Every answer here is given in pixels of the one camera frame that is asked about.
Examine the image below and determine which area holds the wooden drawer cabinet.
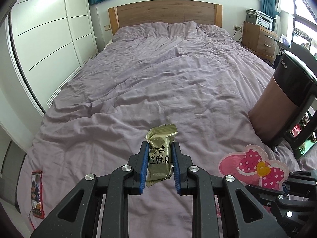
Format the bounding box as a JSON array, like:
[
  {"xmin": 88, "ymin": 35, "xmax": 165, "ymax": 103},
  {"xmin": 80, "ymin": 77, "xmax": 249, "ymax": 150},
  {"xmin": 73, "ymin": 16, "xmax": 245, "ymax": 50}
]
[{"xmin": 241, "ymin": 22, "xmax": 277, "ymax": 63}]

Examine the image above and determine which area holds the olive green candy wrapper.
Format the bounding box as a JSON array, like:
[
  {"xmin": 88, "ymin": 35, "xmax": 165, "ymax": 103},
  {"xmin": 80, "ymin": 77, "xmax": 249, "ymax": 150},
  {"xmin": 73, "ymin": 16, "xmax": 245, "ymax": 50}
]
[{"xmin": 146, "ymin": 124, "xmax": 178, "ymax": 187}]

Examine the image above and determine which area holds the green metal tray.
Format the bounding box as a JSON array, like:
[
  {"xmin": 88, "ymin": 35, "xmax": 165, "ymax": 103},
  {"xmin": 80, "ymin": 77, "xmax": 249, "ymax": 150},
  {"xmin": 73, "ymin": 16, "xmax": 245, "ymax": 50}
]
[{"xmin": 289, "ymin": 118, "xmax": 317, "ymax": 156}]

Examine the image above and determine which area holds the red smartphone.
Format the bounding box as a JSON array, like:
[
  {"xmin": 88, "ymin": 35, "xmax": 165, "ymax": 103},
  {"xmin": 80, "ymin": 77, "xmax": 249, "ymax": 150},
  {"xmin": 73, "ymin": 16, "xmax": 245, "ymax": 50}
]
[{"xmin": 31, "ymin": 171, "xmax": 45, "ymax": 219}]

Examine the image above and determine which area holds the wall power socket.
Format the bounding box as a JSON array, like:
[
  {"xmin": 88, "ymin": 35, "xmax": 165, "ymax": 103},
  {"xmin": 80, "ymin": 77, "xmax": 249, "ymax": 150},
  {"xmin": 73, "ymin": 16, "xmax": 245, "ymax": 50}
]
[{"xmin": 233, "ymin": 25, "xmax": 243, "ymax": 33}]

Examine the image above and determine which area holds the grey office chair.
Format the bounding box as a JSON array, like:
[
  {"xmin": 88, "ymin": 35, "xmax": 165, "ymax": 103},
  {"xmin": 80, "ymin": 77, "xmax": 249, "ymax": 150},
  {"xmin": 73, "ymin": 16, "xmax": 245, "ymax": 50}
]
[{"xmin": 290, "ymin": 42, "xmax": 317, "ymax": 75}]

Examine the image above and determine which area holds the black copper electric kettle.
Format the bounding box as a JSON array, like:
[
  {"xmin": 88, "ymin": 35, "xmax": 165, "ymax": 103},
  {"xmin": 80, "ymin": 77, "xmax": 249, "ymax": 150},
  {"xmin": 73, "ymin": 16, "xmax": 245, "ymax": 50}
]
[{"xmin": 248, "ymin": 50, "xmax": 316, "ymax": 148}]

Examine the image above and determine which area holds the pink My Melody pouch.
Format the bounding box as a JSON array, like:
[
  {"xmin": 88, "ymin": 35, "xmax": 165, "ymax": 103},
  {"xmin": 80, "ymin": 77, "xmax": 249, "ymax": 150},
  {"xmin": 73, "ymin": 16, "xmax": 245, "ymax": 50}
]
[{"xmin": 218, "ymin": 145, "xmax": 290, "ymax": 191}]

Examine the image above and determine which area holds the white wardrobe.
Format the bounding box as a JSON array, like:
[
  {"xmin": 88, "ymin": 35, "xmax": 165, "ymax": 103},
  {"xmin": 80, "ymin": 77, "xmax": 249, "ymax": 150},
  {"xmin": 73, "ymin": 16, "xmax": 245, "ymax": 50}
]
[{"xmin": 9, "ymin": 0, "xmax": 98, "ymax": 112}]

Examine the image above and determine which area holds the white printer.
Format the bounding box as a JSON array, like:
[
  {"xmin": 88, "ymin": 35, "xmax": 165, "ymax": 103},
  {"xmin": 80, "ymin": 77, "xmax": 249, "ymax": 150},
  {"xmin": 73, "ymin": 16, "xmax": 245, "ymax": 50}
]
[{"xmin": 245, "ymin": 9, "xmax": 275, "ymax": 31}]

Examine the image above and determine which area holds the wooden headboard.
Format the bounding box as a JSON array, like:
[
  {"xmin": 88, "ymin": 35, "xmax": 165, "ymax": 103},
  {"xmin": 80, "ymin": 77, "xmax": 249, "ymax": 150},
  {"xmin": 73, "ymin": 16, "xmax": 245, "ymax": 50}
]
[{"xmin": 108, "ymin": 0, "xmax": 222, "ymax": 35}]

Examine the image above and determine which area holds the purple bed duvet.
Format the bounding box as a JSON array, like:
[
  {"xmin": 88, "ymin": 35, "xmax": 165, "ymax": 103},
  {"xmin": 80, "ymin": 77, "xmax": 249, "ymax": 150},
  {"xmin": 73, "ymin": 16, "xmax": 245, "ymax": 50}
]
[{"xmin": 17, "ymin": 22, "xmax": 316, "ymax": 230}]

